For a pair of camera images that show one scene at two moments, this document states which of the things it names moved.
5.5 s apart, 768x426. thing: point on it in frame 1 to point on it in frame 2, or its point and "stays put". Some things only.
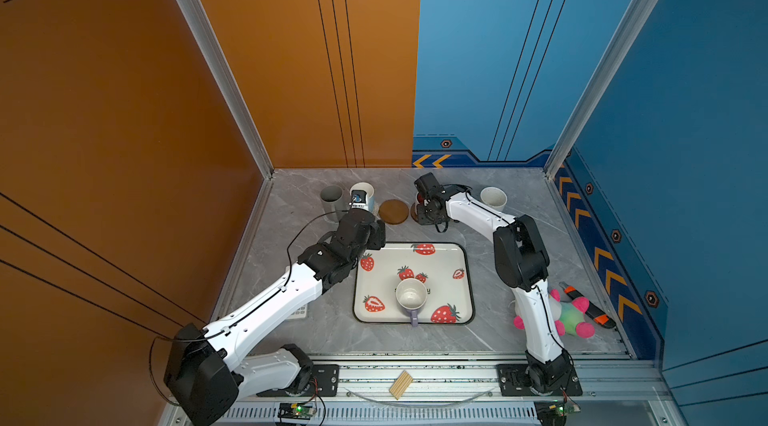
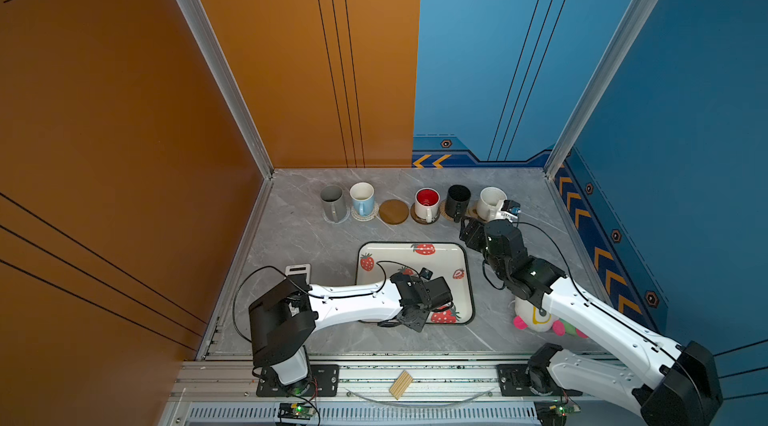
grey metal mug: (333, 203) stays put
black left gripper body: (375, 239) to (420, 325)
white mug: (494, 197) stays put
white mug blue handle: (362, 196) stays put
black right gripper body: (425, 216) to (477, 231)
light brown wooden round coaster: (393, 211) stays put
